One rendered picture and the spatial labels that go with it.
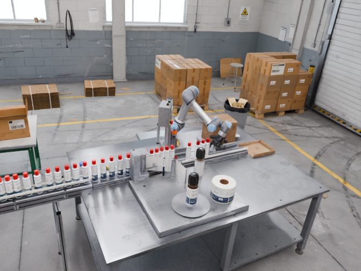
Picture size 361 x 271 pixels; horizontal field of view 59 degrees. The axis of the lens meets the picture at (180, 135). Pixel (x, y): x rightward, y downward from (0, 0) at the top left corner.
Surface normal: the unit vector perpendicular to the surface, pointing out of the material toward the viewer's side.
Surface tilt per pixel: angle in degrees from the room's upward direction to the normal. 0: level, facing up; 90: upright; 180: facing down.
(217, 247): 0
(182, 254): 1
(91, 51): 90
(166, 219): 0
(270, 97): 93
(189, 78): 91
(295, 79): 90
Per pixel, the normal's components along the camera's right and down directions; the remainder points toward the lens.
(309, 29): -0.93, 0.11
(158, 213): 0.07, -0.89
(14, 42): 0.35, 0.45
